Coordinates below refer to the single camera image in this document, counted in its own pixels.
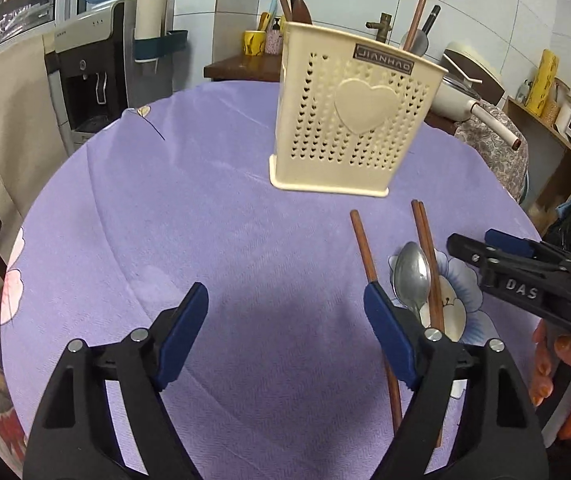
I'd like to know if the beige cloth cover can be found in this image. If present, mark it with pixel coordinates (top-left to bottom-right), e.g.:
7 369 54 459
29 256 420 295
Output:
0 35 73 271

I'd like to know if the black plastic bag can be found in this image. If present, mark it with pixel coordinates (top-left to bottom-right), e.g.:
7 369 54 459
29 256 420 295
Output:
545 205 571 251

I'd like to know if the yellow cup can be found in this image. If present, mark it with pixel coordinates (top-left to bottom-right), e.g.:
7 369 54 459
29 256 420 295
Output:
243 30 267 56

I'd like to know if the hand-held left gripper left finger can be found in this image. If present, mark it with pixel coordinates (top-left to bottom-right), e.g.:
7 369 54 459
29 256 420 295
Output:
22 282 209 480

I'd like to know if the dark wooden counter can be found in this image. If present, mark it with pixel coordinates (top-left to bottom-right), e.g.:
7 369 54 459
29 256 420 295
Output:
204 52 286 83

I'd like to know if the white paper cup tube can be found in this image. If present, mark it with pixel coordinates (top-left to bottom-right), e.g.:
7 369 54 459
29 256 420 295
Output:
134 0 173 41

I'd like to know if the black-handled utensil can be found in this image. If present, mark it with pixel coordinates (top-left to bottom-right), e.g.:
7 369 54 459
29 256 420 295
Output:
418 5 441 56

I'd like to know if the black water dispenser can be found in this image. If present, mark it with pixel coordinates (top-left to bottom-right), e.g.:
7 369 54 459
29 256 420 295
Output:
45 0 176 146

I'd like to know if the metal spoon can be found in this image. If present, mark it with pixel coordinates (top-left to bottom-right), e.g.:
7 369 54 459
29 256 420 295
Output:
393 241 433 323
399 27 431 56

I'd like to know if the brown and cream rice cooker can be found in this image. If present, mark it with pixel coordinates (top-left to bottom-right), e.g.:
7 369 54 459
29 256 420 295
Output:
440 42 506 106

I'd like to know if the bronze faucet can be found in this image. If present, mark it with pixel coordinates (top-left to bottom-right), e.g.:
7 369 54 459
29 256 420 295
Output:
365 12 392 43

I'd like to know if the glass jar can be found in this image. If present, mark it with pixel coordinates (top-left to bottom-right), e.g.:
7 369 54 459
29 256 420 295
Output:
543 77 571 123

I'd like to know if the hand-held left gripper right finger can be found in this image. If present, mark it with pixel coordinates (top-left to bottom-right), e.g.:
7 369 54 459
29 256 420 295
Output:
364 282 551 480

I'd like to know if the cream pan with lid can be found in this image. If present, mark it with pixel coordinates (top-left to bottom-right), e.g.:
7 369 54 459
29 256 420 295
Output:
430 77 523 151

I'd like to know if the yellow roll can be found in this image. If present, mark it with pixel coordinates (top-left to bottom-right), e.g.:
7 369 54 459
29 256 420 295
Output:
524 49 560 113

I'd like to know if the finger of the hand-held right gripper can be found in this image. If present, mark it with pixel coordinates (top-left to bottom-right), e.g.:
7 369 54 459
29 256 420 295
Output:
485 229 571 269
447 233 566 276

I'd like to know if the purple floral tablecloth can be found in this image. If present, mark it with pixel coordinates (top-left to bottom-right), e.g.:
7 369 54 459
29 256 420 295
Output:
0 79 541 480

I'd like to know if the wooden shelf unit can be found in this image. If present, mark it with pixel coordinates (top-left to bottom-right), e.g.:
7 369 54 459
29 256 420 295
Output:
503 95 571 236

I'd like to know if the floral patterned cloth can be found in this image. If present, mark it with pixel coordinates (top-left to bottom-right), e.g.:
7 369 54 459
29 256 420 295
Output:
453 100 531 203

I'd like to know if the cream plastic utensil holder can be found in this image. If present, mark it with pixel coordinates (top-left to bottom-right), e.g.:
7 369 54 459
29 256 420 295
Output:
268 21 450 198

